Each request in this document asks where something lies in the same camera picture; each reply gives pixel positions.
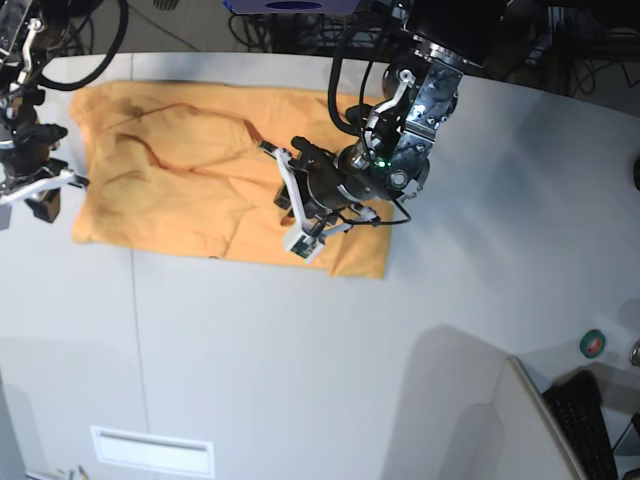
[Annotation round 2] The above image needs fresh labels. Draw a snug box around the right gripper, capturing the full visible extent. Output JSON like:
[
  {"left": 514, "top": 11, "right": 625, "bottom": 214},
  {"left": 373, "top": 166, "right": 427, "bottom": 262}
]
[{"left": 1, "top": 123, "right": 68, "bottom": 223}]

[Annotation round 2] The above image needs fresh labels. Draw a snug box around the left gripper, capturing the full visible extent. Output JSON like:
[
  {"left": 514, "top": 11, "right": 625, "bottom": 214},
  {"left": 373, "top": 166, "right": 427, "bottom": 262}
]
[{"left": 273, "top": 136, "right": 395, "bottom": 225}]

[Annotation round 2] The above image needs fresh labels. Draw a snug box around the yellow t-shirt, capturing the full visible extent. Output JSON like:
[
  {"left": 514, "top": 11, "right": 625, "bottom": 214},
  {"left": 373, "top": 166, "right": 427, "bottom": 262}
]
[{"left": 67, "top": 79, "right": 396, "bottom": 280}]

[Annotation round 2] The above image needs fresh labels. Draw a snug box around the black keyboard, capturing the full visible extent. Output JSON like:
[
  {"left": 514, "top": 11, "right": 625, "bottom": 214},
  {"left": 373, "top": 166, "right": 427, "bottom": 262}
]
[{"left": 542, "top": 370, "right": 618, "bottom": 480}]

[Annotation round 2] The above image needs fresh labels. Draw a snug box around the green tape roll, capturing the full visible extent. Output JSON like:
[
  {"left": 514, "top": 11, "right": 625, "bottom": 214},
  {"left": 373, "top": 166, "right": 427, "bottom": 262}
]
[{"left": 579, "top": 329, "right": 607, "bottom": 359}]

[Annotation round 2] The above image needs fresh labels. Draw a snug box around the yellow pencil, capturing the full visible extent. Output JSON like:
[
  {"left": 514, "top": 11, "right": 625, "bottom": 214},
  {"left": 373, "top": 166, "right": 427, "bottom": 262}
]
[{"left": 77, "top": 465, "right": 90, "bottom": 480}]

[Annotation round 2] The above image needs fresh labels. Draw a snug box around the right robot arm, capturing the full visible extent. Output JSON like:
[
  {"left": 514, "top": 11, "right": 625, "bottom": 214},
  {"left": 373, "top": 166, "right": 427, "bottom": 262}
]
[{"left": 1, "top": 1, "right": 129, "bottom": 230}]

